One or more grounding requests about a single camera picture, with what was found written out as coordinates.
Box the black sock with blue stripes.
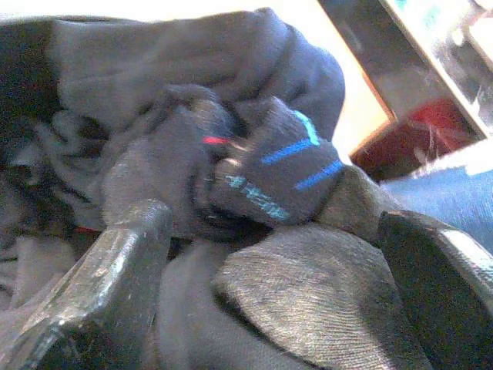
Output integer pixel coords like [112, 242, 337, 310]
[207, 96, 346, 234]

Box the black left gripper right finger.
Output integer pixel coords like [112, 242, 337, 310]
[317, 166, 493, 370]

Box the dark grey garment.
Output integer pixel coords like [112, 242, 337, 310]
[0, 7, 347, 370]

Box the black sock with red stripe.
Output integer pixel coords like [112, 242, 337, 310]
[153, 84, 242, 228]

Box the blue cloth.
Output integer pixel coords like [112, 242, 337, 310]
[383, 148, 493, 255]

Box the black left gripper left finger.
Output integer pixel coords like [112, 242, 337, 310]
[0, 152, 193, 370]

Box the black and silver frame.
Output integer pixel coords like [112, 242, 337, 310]
[317, 0, 493, 142]

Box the dark red box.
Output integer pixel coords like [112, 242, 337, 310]
[349, 98, 485, 182]

